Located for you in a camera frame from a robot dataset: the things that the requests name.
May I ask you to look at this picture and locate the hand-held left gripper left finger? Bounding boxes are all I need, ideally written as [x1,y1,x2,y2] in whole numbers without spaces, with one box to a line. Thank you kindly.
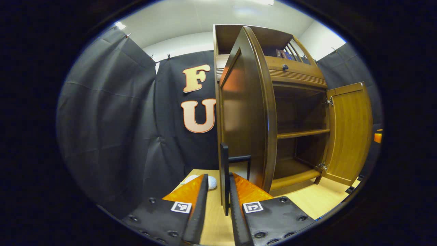
[121,174,209,245]

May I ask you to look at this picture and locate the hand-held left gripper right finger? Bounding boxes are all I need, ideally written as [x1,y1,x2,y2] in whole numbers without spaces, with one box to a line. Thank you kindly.
[228,173,316,246]

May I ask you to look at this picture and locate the wooden shoe cabinet door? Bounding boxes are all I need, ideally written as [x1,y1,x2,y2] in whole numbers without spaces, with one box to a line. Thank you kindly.
[321,82,373,187]
[218,26,278,207]

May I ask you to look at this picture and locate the black door handle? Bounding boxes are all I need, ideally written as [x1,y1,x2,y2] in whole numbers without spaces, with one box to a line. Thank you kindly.
[220,143,251,216]

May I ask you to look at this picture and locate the wooden double-door shoe cabinet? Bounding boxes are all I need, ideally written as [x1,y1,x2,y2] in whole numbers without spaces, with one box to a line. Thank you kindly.
[213,24,373,207]

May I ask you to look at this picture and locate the wooden cabinet drawer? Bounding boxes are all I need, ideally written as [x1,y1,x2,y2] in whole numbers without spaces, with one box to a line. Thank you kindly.
[216,55,328,90]

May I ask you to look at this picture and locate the white round object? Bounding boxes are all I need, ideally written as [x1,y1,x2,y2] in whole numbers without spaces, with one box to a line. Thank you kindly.
[184,175,217,190]

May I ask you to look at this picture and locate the wooden inner shelf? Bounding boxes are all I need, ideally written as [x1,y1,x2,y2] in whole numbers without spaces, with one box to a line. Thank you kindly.
[277,129,331,139]

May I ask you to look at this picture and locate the black backdrop cloth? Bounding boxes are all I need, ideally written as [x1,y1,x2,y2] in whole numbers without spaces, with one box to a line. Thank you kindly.
[56,27,383,209]

